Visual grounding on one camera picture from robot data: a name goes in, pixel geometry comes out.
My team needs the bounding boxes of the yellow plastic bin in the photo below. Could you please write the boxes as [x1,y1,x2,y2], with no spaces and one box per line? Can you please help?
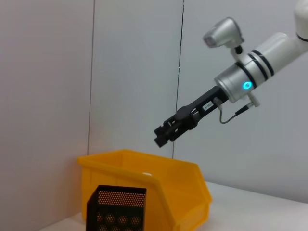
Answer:
[77,149,213,231]

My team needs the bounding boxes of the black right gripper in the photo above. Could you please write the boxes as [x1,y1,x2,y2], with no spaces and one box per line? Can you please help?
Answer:
[154,86,230,148]

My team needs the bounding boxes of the black mesh pen holder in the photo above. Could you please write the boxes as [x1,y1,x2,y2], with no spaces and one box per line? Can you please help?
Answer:
[86,184,147,231]

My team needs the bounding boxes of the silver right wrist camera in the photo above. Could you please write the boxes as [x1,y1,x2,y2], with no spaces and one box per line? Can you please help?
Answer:
[203,17,245,57]

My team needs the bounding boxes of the right gripper connector cable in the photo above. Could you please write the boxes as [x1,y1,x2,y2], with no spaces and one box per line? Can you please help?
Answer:
[215,97,256,125]

